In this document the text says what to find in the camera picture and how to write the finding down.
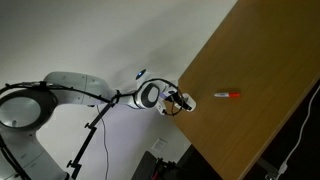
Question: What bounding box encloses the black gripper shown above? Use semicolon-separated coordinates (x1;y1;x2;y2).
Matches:
164;89;193;112

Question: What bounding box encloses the white marker orange cap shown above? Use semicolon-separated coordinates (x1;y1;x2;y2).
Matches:
213;91;241;99

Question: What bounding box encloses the black equipment stand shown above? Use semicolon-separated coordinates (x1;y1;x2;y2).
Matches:
130;150;188;180

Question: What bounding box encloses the grey metal table leg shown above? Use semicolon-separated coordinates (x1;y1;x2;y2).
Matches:
255;156;279;180

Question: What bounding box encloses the light grey wrist camera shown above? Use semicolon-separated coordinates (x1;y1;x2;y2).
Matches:
156;102;168;116

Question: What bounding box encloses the white wall outlet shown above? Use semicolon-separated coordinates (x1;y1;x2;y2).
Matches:
151;137;169;153

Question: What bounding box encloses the thin dark wall cable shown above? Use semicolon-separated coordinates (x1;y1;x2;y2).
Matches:
95;104;111;180

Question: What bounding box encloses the black camera stand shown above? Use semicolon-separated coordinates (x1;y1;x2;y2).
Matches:
65;96;118;180

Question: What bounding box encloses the white cable with plug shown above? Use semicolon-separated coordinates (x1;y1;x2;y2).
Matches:
278;84;320;177

